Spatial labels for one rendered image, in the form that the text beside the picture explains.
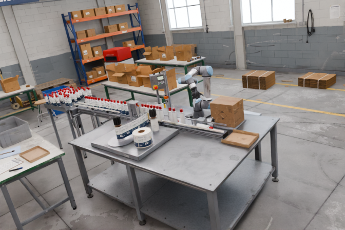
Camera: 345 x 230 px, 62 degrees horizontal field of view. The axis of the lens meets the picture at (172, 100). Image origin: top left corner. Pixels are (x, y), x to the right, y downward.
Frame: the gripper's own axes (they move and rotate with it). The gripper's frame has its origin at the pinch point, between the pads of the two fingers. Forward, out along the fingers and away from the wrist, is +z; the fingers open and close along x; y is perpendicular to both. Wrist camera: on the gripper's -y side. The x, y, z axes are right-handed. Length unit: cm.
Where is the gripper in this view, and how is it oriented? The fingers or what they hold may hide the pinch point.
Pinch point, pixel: (200, 104)
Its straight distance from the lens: 297.8
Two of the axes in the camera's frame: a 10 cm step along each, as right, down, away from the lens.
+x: -8.4, 4.6, 2.9
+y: 3.7, 0.8, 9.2
